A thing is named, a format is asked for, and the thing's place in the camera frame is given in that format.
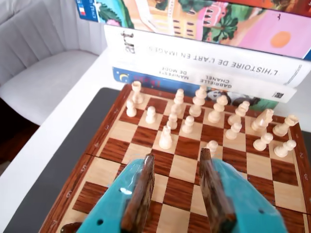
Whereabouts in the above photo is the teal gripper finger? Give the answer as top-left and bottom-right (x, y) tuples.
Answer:
(76, 153), (156, 233)
(199, 148), (289, 233)

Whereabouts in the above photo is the dark brown chess piece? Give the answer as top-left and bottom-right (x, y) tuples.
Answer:
(60, 221), (84, 233)

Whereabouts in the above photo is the wooden chess board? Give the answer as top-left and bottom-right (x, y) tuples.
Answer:
(40, 83), (311, 233)

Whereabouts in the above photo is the cream wooden chess knight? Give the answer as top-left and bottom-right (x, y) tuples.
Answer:
(158, 125), (173, 150)
(250, 108), (275, 133)

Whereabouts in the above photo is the cream wooden chess rook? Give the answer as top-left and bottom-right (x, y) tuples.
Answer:
(131, 81), (145, 105)
(272, 115), (299, 137)

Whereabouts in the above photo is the cream wooden chess queen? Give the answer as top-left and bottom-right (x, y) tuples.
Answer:
(207, 95), (229, 124)

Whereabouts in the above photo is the dark grey mat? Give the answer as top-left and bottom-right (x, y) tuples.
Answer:
(4, 87), (122, 233)

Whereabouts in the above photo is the thin white Chanel book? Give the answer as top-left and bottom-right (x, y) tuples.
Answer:
(108, 57), (298, 104)

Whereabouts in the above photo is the light grey upholstered armchair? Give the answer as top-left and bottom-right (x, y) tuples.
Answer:
(0, 0), (107, 126)

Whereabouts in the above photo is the thick white art book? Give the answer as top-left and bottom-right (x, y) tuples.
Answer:
(104, 24), (311, 89)

